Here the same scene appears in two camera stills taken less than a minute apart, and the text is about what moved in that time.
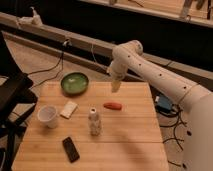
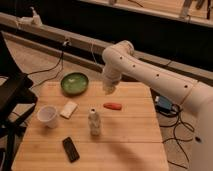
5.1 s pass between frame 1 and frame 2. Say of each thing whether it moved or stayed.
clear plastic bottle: stayed
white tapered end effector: moved
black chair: stayed
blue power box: stayed
